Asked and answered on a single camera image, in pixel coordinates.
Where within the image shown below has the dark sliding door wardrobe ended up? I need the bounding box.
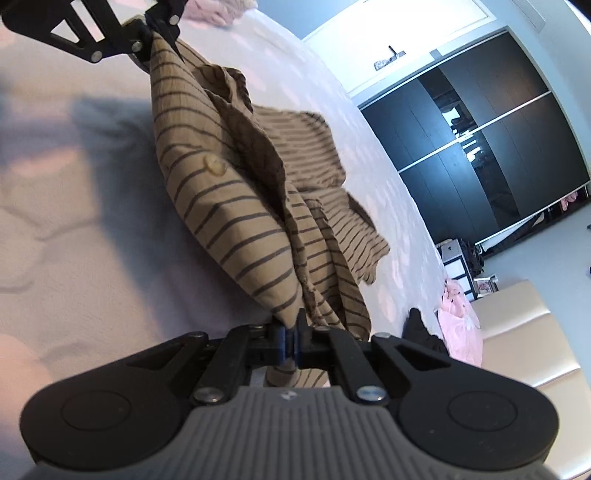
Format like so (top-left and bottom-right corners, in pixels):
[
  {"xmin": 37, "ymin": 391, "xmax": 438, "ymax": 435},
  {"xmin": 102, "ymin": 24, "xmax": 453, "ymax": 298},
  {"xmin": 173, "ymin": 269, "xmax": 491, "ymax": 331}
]
[{"xmin": 359, "ymin": 27, "xmax": 591, "ymax": 247}]

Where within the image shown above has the white door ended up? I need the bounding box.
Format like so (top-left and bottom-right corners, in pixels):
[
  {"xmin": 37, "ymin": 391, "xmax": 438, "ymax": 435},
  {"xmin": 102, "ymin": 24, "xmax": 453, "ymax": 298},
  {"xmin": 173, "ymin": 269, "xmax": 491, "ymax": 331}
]
[{"xmin": 305, "ymin": 0, "xmax": 511, "ymax": 100}]

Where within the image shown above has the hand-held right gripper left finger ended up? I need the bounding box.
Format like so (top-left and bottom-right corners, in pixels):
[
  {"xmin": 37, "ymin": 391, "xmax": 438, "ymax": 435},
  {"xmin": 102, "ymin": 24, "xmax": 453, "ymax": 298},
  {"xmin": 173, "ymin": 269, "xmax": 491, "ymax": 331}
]
[{"xmin": 127, "ymin": 323, "xmax": 289, "ymax": 406}]

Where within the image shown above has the tan striped shirt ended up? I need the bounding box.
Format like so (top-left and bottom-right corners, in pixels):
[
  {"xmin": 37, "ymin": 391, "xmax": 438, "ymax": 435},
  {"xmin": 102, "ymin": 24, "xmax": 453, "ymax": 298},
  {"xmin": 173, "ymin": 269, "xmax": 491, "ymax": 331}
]
[{"xmin": 148, "ymin": 28, "xmax": 392, "ymax": 388}]

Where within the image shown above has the beige padded bench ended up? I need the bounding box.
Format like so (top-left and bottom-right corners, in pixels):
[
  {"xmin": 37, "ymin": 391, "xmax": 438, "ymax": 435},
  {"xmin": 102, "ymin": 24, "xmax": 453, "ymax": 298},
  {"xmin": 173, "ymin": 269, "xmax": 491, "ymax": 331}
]
[{"xmin": 462, "ymin": 278, "xmax": 591, "ymax": 480}]

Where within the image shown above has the black bag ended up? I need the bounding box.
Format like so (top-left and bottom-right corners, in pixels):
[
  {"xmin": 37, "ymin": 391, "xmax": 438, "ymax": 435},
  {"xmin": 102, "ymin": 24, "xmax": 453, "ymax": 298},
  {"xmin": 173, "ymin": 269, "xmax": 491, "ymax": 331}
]
[{"xmin": 462, "ymin": 239, "xmax": 485, "ymax": 283}]

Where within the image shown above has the white drawer nightstand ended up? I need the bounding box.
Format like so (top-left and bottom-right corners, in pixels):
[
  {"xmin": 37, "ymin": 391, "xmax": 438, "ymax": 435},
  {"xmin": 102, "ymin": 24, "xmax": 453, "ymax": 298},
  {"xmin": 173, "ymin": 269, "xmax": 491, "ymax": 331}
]
[{"xmin": 438, "ymin": 239, "xmax": 476, "ymax": 303}]

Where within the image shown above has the pink garment on bed edge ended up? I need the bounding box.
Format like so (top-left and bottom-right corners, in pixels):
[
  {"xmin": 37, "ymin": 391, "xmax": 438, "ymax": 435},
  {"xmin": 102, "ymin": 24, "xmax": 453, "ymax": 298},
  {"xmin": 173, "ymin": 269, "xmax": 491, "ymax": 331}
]
[{"xmin": 436, "ymin": 278, "xmax": 484, "ymax": 366}]

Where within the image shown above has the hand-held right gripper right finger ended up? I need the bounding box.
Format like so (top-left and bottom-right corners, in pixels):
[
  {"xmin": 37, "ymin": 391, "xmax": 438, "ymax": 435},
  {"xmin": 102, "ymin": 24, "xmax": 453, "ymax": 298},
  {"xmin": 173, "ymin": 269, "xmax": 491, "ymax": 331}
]
[{"xmin": 290, "ymin": 309, "xmax": 452, "ymax": 406}]

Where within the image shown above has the pale pink bedspread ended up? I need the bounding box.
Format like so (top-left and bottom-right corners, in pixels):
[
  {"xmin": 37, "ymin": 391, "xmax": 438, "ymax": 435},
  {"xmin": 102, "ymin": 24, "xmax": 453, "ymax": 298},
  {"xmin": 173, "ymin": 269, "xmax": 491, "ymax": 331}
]
[{"xmin": 0, "ymin": 0, "xmax": 462, "ymax": 407}]

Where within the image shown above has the black cloth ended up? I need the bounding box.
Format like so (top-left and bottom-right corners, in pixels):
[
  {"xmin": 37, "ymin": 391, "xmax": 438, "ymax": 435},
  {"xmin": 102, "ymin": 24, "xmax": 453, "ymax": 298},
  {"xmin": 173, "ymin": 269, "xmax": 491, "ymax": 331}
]
[{"xmin": 404, "ymin": 308, "xmax": 451, "ymax": 360}]

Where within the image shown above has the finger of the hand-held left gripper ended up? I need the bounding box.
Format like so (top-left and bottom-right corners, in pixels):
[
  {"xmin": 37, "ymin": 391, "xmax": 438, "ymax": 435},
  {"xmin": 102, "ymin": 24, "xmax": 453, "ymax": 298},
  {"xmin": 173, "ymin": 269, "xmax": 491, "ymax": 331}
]
[
  {"xmin": 145, "ymin": 0, "xmax": 188, "ymax": 65},
  {"xmin": 2, "ymin": 0, "xmax": 154, "ymax": 70}
]

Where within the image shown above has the pink cloth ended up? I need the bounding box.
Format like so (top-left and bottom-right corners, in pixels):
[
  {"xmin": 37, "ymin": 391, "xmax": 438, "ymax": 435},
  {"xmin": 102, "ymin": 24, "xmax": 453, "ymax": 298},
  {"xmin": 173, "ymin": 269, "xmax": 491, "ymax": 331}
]
[{"xmin": 185, "ymin": 0, "xmax": 259, "ymax": 29}]

